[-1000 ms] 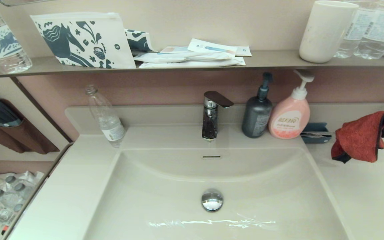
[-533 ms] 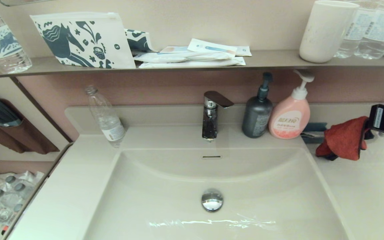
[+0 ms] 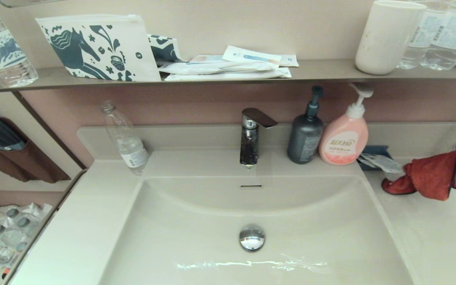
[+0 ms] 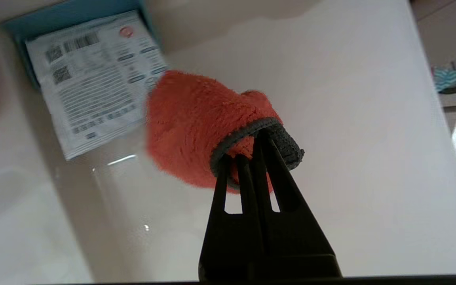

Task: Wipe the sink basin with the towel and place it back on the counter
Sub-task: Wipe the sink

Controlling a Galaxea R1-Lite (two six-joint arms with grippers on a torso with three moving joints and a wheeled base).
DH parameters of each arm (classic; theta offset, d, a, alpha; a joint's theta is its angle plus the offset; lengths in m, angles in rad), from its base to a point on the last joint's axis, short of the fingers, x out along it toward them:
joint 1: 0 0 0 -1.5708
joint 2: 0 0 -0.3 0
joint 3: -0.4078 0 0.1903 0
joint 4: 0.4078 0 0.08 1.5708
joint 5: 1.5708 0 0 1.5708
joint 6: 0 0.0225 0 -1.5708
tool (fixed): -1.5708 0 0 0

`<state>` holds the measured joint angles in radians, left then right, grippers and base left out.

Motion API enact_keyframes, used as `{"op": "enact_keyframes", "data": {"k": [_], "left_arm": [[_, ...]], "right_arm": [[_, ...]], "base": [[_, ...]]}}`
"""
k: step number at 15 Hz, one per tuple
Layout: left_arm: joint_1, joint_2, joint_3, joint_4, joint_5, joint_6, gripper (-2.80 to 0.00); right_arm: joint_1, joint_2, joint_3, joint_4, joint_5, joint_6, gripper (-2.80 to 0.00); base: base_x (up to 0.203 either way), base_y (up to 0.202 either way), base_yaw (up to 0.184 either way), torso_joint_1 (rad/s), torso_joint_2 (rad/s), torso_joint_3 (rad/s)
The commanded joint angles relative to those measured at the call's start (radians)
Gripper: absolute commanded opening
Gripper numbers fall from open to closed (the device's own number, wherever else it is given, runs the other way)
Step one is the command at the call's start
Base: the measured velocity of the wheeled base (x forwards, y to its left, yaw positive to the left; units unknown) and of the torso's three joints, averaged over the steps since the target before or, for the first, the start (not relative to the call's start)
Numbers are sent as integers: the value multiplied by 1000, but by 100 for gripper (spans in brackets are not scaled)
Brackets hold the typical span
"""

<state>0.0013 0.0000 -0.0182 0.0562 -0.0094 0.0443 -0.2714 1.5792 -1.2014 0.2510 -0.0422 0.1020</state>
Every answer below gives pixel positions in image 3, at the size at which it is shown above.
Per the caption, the white label water bottle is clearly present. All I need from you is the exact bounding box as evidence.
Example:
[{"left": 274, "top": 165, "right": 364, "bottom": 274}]
[
  {"left": 419, "top": 0, "right": 456, "bottom": 72},
  {"left": 395, "top": 0, "right": 446, "bottom": 70}
]

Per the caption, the long flat white packet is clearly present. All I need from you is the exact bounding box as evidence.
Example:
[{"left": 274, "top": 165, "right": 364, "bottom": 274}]
[{"left": 165, "top": 67, "right": 293, "bottom": 82}]

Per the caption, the blue striped white sachet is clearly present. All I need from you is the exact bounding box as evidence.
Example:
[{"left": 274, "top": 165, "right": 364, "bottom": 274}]
[{"left": 223, "top": 46, "right": 283, "bottom": 67}]

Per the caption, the small white sachet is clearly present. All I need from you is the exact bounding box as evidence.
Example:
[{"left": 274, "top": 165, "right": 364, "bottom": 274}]
[{"left": 279, "top": 55, "right": 300, "bottom": 68}]

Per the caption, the chrome drain stopper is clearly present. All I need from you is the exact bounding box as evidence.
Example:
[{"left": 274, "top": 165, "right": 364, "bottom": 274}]
[{"left": 239, "top": 223, "right": 266, "bottom": 252}]

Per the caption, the small horse print pouch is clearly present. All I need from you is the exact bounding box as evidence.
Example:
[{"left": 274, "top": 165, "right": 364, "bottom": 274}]
[{"left": 148, "top": 34, "right": 189, "bottom": 66}]

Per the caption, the shrink-wrapped water bottle pack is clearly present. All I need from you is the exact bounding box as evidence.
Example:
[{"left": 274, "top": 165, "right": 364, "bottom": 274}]
[{"left": 0, "top": 203, "right": 54, "bottom": 277}]

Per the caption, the white ceramic sink basin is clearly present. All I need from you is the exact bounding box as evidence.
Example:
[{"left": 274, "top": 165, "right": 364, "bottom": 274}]
[{"left": 101, "top": 174, "right": 415, "bottom": 285}]

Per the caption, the clear empty plastic bottle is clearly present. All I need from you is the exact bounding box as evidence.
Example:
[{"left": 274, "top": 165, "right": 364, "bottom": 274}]
[{"left": 101, "top": 101, "right": 150, "bottom": 175}]

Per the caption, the white wrapped toiletry packet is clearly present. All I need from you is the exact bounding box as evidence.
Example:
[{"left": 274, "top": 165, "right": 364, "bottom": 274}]
[{"left": 158, "top": 55, "right": 281, "bottom": 76}]

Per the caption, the taupe wall shelf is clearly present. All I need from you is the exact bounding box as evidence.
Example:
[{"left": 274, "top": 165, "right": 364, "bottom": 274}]
[{"left": 0, "top": 59, "right": 456, "bottom": 93}]

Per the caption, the horse label water bottle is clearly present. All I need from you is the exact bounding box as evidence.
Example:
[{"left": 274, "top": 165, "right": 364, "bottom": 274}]
[{"left": 0, "top": 0, "right": 38, "bottom": 88}]

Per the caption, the chrome sink faucet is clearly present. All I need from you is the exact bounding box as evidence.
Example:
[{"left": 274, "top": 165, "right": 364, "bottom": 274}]
[{"left": 239, "top": 108, "right": 278, "bottom": 169}]

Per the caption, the dark grey pump bottle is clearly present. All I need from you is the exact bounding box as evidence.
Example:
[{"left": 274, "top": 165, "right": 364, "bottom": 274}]
[{"left": 286, "top": 86, "right": 324, "bottom": 165}]

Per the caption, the pink soap pump bottle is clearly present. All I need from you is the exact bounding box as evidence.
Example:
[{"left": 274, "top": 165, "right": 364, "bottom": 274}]
[{"left": 317, "top": 83, "right": 374, "bottom": 166}]

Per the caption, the white plastic cup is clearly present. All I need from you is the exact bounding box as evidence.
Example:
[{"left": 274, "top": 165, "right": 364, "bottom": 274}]
[{"left": 355, "top": 1, "right": 426, "bottom": 76}]

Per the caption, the large horse print pouch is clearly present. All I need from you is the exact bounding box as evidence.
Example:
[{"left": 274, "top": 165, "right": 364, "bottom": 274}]
[{"left": 35, "top": 15, "right": 162, "bottom": 82}]

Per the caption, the orange microfibre cloth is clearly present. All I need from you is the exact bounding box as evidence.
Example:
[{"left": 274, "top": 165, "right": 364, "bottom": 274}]
[{"left": 382, "top": 150, "right": 456, "bottom": 201}]

